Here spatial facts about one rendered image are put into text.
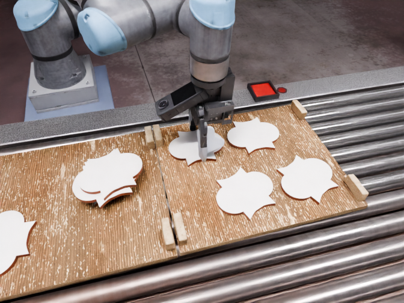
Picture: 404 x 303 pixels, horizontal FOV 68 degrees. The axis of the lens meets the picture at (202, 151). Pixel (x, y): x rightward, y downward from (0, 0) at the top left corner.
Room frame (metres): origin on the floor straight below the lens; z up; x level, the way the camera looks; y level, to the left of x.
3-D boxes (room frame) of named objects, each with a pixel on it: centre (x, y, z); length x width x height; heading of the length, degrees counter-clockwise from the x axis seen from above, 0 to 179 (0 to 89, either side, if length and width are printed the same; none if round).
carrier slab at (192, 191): (0.46, -0.11, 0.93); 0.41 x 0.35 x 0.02; 105
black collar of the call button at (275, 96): (0.75, -0.19, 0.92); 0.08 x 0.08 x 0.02; 13
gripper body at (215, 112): (0.51, -0.02, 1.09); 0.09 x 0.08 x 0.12; 105
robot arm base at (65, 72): (0.82, 0.45, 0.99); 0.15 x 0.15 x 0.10
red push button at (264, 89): (0.75, -0.19, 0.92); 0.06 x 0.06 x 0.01; 13
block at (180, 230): (0.28, 0.04, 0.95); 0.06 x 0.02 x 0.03; 15
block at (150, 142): (0.53, 0.13, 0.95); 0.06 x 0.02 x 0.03; 14
